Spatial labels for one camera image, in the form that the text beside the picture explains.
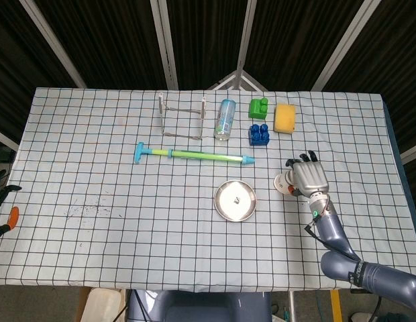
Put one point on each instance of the yellow sponge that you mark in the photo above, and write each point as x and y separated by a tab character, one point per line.
285	119

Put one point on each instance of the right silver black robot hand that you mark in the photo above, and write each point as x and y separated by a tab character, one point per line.
310	176

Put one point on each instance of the green blue water pump toy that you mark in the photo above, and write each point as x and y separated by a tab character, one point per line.
198	155

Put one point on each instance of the grey-blue robot torso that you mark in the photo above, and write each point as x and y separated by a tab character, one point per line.
201	307

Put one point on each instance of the small white die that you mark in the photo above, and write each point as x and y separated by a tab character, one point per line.
237	201

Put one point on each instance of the silver metal plate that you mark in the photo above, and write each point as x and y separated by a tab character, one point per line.
228	208

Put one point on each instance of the white paper cup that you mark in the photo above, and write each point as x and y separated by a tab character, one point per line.
282	184

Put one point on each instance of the blue checkered tablecloth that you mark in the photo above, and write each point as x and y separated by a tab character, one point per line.
127	218

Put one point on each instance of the blue beverage can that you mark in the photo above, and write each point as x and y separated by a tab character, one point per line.
224	119

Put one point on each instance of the white triangular frame bracket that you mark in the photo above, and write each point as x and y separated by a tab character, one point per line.
238	80

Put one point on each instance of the blue toy building block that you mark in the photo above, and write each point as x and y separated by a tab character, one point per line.
259	135

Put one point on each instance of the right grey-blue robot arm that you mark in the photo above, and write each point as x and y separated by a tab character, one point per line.
332	228

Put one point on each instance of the green toy building block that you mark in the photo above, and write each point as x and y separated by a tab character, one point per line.
257	109

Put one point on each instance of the white aluminium frame post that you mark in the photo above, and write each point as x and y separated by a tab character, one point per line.
165	43
345	43
245	37
53	43

